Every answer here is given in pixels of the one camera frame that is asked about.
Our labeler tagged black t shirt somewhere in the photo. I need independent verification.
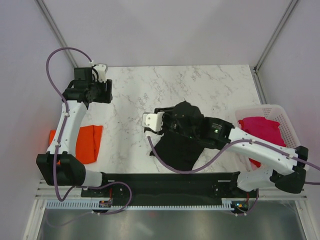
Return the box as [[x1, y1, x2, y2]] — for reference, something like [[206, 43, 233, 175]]
[[154, 101, 204, 171]]

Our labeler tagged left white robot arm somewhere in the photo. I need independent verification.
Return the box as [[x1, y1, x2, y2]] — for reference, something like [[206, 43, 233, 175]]
[[36, 63, 113, 197]]

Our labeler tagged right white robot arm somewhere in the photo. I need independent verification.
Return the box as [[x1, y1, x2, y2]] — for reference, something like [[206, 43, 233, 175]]
[[142, 102, 309, 197]]

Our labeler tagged orange folded t shirt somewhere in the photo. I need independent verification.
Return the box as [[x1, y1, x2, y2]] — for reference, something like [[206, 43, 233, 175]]
[[47, 124, 104, 166]]

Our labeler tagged pink t shirt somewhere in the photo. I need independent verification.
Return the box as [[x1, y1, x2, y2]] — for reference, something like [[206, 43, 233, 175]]
[[238, 116, 287, 147]]

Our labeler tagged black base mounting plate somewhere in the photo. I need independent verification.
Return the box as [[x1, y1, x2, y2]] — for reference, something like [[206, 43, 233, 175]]
[[81, 173, 257, 206]]

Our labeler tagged white plastic laundry basket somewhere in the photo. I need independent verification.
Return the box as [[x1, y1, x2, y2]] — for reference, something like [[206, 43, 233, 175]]
[[228, 104, 301, 148]]

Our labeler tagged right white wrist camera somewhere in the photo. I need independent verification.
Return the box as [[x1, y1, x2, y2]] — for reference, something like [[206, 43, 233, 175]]
[[142, 112, 164, 132]]

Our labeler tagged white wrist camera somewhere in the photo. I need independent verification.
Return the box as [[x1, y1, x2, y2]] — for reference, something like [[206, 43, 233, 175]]
[[92, 63, 108, 83], [142, 112, 164, 132]]

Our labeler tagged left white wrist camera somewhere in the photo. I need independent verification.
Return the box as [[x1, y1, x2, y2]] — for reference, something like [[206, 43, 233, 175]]
[[92, 63, 108, 83]]

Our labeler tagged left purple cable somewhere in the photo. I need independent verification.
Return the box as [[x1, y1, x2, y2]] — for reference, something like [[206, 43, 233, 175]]
[[44, 46, 133, 228]]

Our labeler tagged white slotted cable duct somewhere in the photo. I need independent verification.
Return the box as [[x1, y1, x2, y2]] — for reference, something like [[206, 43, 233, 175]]
[[45, 199, 240, 211]]

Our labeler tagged left aluminium corner post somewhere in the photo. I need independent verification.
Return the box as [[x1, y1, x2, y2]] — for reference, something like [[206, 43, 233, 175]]
[[34, 0, 78, 68]]

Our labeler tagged aluminium corner post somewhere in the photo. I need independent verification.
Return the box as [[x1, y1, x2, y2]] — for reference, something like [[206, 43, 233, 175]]
[[252, 0, 300, 75], [34, 0, 78, 68]]

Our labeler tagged aluminium frame rail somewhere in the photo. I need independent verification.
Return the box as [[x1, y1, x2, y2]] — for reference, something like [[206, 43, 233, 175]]
[[34, 178, 83, 200]]

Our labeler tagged right aluminium corner post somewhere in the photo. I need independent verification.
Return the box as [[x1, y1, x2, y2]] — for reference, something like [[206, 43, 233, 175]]
[[252, 0, 300, 75]]

